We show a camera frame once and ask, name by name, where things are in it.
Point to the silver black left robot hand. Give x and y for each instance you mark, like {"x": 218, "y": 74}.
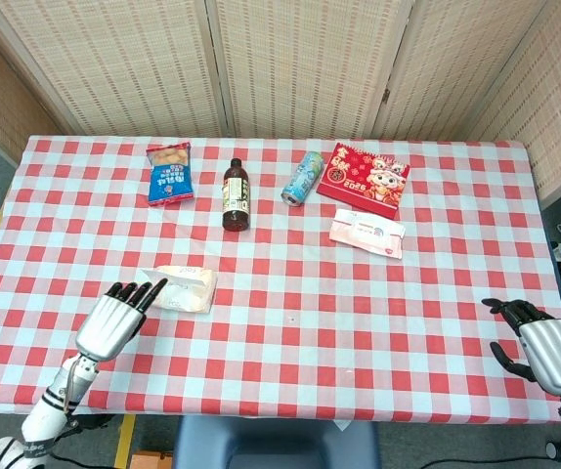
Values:
{"x": 106, "y": 326}

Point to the light blue drink can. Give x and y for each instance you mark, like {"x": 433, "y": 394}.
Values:
{"x": 302, "y": 179}

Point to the orange cardboard box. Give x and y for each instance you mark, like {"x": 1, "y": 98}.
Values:
{"x": 151, "y": 461}

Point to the white plastic tissue pack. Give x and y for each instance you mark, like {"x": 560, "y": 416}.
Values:
{"x": 187, "y": 293}

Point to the blue snack bag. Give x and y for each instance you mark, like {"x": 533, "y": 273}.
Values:
{"x": 169, "y": 175}

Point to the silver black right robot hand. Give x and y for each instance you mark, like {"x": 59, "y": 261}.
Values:
{"x": 550, "y": 351}

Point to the woven folding screen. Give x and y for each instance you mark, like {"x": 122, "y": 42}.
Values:
{"x": 280, "y": 66}

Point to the red desk calendar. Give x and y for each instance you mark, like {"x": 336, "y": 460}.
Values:
{"x": 364, "y": 180}

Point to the pink wet wipes pack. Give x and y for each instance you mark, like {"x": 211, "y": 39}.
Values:
{"x": 367, "y": 233}

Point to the dark drink bottle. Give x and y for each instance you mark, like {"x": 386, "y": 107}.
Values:
{"x": 236, "y": 194}

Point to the red white checkered tablecloth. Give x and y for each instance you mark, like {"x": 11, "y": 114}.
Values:
{"x": 280, "y": 312}

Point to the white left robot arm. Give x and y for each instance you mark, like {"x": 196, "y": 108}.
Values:
{"x": 51, "y": 405}

